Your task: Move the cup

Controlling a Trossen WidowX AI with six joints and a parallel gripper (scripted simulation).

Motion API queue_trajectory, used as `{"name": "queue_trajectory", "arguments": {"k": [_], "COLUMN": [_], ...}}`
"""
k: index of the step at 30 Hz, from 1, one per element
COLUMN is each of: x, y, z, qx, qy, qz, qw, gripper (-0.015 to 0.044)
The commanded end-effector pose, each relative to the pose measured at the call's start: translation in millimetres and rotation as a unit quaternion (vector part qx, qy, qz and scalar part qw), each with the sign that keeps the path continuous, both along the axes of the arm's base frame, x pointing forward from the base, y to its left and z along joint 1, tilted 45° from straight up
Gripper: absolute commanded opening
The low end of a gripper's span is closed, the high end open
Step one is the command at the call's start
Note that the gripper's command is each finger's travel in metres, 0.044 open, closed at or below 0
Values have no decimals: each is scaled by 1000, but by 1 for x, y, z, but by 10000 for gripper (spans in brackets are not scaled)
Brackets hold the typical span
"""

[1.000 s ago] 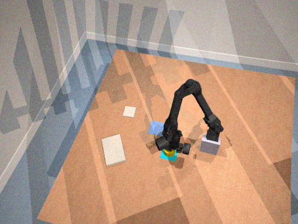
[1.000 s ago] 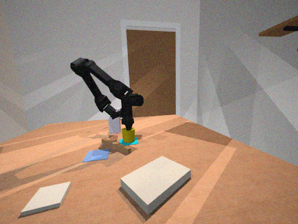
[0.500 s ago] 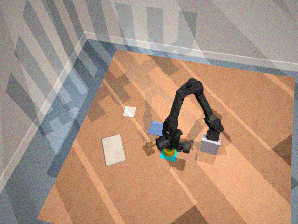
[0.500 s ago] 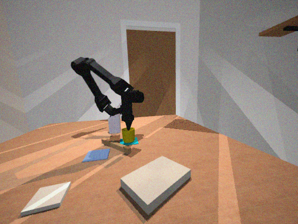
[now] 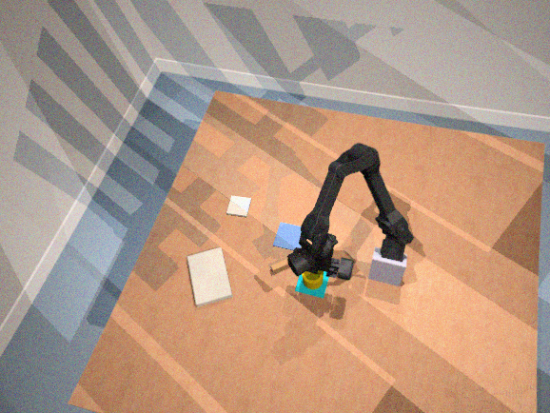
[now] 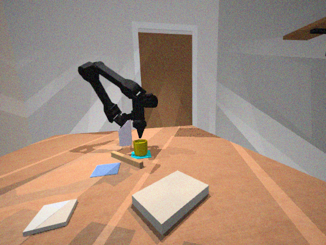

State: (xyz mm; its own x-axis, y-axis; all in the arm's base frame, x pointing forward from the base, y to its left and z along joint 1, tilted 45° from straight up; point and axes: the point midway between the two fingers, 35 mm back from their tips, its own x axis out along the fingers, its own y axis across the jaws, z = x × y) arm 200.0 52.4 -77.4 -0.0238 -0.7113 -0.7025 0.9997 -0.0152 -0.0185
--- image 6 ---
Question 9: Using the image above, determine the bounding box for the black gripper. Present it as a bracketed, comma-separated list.
[133, 108, 147, 138]

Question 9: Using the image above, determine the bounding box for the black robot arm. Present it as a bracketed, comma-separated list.
[78, 61, 158, 128]

